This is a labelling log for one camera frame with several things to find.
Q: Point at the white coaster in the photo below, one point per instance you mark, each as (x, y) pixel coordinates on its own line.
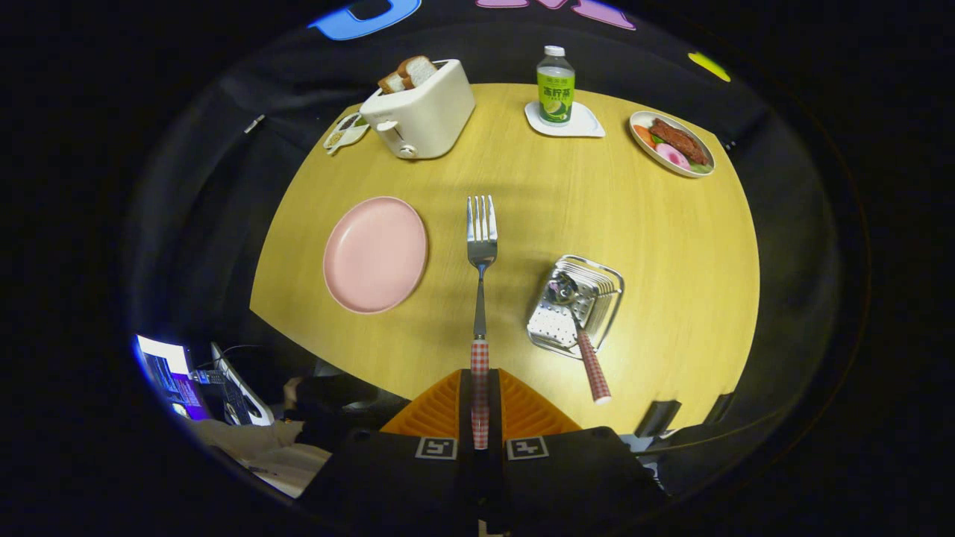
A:
(589, 125)

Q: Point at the brown meat cutlet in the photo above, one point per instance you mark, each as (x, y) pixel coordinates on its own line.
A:
(679, 140)

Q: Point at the black clamp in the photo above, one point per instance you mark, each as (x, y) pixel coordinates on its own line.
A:
(656, 418)
(720, 408)

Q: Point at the silver clip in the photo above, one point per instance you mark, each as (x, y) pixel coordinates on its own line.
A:
(254, 123)

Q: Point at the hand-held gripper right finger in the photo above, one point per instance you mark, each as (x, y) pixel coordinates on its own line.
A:
(574, 470)

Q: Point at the white divided condiment dish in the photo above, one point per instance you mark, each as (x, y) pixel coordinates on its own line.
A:
(347, 134)

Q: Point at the pink round food slice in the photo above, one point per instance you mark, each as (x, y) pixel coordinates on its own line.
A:
(673, 156)

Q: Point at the white plate of food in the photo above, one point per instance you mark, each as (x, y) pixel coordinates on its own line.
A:
(645, 153)

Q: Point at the white toaster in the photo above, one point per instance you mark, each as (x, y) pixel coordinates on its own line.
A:
(433, 115)

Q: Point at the bread slice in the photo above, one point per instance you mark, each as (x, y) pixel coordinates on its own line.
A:
(392, 82)
(418, 71)

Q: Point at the pink plate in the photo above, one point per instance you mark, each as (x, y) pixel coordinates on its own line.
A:
(373, 253)

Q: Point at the orange food slice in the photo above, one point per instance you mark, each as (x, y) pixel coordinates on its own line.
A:
(644, 136)

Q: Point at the computer monitor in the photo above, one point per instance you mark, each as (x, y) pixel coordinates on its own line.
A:
(168, 373)

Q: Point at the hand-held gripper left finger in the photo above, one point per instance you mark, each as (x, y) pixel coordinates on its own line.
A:
(395, 470)

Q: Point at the green label drink bottle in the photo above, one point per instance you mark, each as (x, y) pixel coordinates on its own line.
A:
(556, 93)

